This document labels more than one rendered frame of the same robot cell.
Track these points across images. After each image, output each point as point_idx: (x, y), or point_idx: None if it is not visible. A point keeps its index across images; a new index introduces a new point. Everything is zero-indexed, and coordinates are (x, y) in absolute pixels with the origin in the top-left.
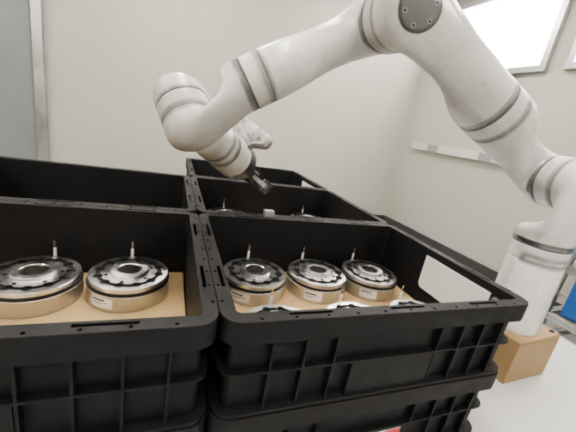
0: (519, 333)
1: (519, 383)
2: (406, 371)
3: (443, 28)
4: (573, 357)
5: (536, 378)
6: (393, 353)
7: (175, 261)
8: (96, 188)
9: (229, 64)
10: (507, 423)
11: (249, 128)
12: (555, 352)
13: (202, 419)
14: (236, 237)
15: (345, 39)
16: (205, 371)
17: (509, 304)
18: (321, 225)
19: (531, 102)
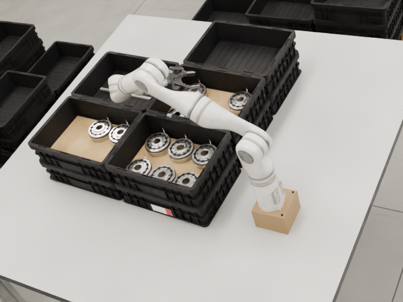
0: (259, 208)
1: (265, 230)
2: (158, 193)
3: (150, 92)
4: (333, 241)
5: (279, 233)
6: (151, 186)
7: None
8: None
9: (117, 82)
10: (228, 234)
11: None
12: (325, 234)
13: (112, 183)
14: (158, 123)
15: None
16: (108, 173)
17: (181, 187)
18: (190, 125)
19: (200, 115)
